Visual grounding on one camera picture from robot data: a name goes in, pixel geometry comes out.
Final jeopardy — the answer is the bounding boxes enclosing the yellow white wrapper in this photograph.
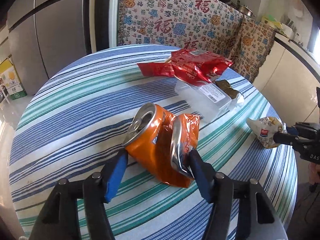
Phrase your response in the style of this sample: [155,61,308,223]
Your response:
[246,116,286,149]

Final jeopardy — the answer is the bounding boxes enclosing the crushed orange soda can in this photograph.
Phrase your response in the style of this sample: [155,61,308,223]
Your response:
[123,102,200,188]

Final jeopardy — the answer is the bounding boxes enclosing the white kitchen counter cabinet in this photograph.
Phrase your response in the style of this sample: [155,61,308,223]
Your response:
[253,33,319,126]

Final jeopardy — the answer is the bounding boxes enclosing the person's right hand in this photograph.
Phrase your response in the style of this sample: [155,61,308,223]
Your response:
[309,163,320,185]

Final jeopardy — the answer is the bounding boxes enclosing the silver dark foil wrapper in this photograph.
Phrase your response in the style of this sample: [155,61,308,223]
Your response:
[215,80,245,111]

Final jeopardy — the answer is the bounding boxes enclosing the clear plastic food box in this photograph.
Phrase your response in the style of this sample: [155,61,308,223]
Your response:
[175,80,232,123]

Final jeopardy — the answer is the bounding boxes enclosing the red snack bag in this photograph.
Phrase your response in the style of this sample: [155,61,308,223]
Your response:
[170,49,233,87]

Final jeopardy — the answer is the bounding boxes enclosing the steel pot with lid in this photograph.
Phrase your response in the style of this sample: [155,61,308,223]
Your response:
[229,0,256,17]

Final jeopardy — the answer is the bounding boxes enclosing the red flat packet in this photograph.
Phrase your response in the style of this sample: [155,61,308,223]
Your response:
[137,62,175,77]

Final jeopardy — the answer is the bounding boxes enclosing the yellow green cardboard box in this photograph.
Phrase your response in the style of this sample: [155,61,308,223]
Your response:
[1,59,27,100]

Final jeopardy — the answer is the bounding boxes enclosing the patterned fabric sofa cover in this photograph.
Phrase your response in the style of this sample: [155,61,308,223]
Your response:
[118,0,275,82]

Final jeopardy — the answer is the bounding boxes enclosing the grey refrigerator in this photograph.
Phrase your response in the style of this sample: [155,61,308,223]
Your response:
[7,0,92,95]

